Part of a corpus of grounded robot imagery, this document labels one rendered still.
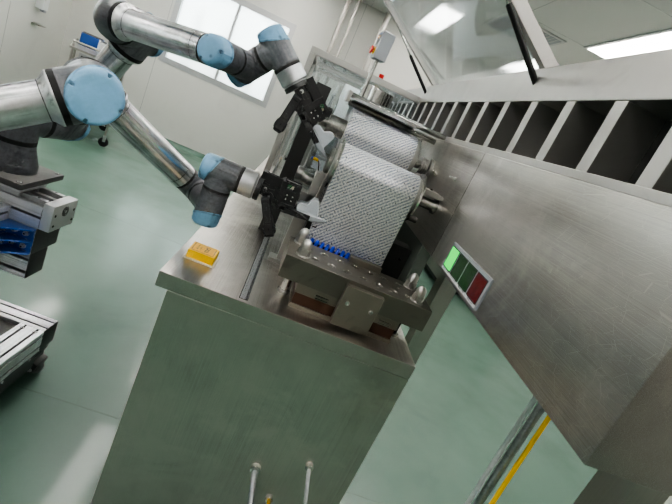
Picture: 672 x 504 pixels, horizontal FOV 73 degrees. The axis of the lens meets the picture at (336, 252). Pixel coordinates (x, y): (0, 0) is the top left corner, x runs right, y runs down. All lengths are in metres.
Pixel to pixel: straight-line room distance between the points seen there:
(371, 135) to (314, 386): 0.79
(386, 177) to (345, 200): 0.13
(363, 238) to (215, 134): 5.79
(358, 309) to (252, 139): 5.87
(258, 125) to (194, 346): 5.85
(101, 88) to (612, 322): 0.99
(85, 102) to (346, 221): 0.68
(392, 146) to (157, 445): 1.09
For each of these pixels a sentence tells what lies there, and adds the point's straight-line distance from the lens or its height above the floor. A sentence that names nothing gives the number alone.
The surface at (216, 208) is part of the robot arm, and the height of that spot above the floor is 1.02.
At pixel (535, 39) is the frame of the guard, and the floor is 1.70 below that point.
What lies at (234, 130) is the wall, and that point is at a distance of 6.92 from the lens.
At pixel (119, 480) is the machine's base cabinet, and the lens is 1.48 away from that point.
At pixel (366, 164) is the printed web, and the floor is 1.29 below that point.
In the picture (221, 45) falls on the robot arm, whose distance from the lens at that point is 1.21.
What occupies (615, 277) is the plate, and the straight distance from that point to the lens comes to 0.69.
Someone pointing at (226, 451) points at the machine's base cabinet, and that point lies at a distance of 1.34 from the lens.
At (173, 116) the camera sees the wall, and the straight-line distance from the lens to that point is 7.11.
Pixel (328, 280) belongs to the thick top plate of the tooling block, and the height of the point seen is 1.01.
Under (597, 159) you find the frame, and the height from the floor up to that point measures 1.48.
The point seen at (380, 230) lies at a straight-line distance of 1.30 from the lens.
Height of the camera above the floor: 1.38
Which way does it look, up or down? 16 degrees down
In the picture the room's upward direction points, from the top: 25 degrees clockwise
